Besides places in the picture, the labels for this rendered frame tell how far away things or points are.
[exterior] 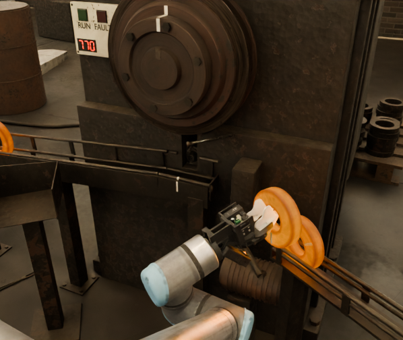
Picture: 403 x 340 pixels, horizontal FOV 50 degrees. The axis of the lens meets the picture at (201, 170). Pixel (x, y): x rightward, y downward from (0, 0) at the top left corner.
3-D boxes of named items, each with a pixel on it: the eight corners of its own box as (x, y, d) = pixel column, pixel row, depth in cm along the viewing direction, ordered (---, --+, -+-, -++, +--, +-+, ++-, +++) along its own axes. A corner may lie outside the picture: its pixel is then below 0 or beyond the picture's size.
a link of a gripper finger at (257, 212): (277, 193, 107) (247, 212, 104) (280, 210, 110) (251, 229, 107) (269, 187, 109) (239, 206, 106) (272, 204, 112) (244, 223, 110)
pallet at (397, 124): (227, 150, 328) (228, 94, 306) (262, 113, 391) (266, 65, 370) (398, 186, 282) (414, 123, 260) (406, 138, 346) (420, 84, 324)
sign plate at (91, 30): (80, 52, 161) (73, 1, 153) (141, 60, 152) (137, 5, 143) (76, 54, 160) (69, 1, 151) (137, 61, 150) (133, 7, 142)
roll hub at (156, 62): (131, 103, 139) (122, 11, 125) (211, 117, 129) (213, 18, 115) (120, 109, 134) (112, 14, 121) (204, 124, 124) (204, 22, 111)
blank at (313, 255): (297, 267, 128) (288, 271, 126) (281, 216, 129) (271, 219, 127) (332, 268, 114) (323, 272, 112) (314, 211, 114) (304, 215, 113)
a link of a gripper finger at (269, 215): (285, 198, 104) (255, 218, 101) (288, 216, 108) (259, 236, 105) (277, 193, 107) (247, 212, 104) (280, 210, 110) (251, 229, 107)
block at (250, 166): (238, 212, 158) (242, 154, 146) (260, 218, 155) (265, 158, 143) (228, 229, 149) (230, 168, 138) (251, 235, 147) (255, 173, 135)
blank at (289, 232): (261, 177, 114) (251, 181, 113) (304, 199, 102) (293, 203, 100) (262, 229, 120) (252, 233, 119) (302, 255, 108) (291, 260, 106)
